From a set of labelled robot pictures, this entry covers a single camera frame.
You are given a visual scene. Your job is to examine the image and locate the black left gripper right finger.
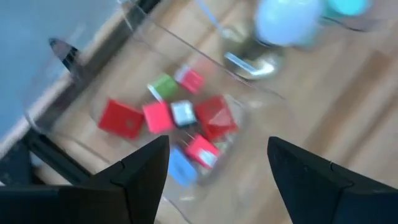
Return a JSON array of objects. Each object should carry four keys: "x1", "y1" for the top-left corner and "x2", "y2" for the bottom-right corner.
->
[{"x1": 267, "y1": 136, "x2": 398, "y2": 224}]

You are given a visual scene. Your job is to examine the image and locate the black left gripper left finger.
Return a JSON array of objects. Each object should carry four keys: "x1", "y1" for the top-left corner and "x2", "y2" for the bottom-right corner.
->
[{"x1": 0, "y1": 135, "x2": 170, "y2": 224}]

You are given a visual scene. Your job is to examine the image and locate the teal capped hourglass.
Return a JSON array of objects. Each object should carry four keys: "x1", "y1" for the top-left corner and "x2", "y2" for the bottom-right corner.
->
[{"x1": 323, "y1": 0, "x2": 373, "y2": 18}]

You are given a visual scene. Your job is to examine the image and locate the small red white-faced charger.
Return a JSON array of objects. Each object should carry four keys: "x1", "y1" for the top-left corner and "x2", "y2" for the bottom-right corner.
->
[{"x1": 185, "y1": 134, "x2": 221, "y2": 170}]

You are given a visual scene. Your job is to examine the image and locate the green power bank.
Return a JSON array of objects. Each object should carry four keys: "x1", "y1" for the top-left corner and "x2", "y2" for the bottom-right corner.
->
[{"x1": 146, "y1": 73, "x2": 178, "y2": 102}]

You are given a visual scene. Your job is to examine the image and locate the brass lamp with white bulb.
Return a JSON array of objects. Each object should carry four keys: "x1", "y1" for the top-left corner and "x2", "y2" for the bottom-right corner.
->
[{"x1": 222, "y1": 0, "x2": 324, "y2": 80}]

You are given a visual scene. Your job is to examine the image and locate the red power bank white end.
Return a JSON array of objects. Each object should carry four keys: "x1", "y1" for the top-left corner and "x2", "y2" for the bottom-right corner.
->
[{"x1": 174, "y1": 64, "x2": 206, "y2": 95}]

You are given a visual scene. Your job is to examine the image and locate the light blue multiport charger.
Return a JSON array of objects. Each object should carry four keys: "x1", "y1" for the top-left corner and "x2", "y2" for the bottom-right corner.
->
[{"x1": 167, "y1": 146, "x2": 199, "y2": 187}]

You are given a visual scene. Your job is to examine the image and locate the white USB wall charger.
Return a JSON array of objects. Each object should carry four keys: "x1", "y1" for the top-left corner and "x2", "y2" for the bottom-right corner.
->
[{"x1": 170, "y1": 99, "x2": 198, "y2": 129}]

